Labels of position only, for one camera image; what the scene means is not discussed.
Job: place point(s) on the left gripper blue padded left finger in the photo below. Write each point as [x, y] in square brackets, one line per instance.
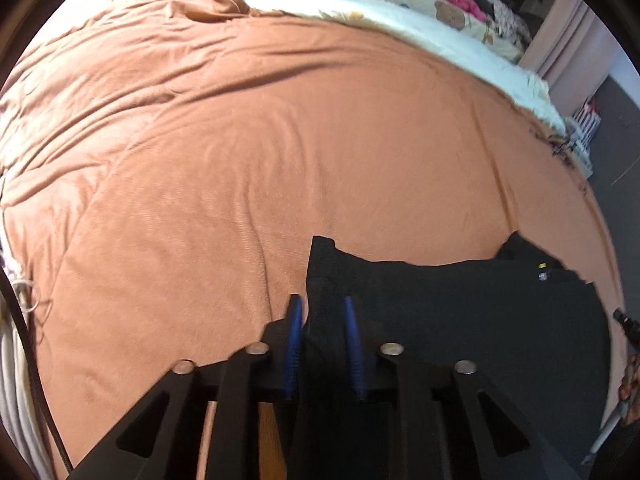
[294, 339]

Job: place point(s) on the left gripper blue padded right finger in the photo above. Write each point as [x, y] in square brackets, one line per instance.
[354, 349]

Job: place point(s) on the orange bed cover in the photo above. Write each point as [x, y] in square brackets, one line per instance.
[166, 164]

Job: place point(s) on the white fluffy blanket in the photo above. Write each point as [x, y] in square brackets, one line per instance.
[524, 88]

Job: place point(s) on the bear print bedding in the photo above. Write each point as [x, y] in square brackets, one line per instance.
[465, 22]

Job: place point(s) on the pink curtain right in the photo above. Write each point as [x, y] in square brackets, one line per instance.
[573, 52]

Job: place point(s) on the person's right hand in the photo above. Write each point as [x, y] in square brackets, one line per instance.
[629, 391]

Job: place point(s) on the white bedside shelf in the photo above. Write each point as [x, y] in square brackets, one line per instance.
[581, 128]

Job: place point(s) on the black jacket with yellow logo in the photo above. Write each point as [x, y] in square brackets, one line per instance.
[485, 369]

